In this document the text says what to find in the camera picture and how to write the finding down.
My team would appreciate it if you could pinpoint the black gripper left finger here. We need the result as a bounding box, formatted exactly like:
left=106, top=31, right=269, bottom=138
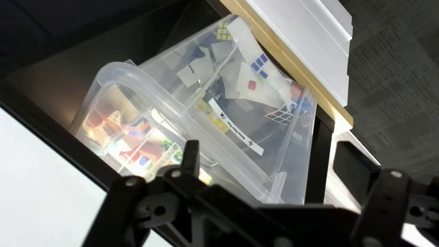
left=81, top=140, right=230, bottom=247

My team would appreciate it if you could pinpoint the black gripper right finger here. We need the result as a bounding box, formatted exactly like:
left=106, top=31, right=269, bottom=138
left=351, top=169, right=439, bottom=247

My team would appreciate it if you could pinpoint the clear plastic storage container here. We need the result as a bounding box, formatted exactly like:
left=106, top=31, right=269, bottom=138
left=70, top=12, right=320, bottom=207

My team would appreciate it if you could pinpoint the black rubik's cube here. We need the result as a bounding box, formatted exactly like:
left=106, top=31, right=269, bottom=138
left=265, top=103, right=296, bottom=127

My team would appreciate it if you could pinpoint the white cube with blue stickers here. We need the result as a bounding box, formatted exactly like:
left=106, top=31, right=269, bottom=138
left=228, top=19, right=294, bottom=107

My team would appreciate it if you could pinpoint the yellow green rubik's cube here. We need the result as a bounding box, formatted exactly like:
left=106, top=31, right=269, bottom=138
left=215, top=20, right=233, bottom=41

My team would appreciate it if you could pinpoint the black frame shelf unit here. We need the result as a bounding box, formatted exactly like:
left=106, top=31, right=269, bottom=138
left=0, top=0, right=337, bottom=247

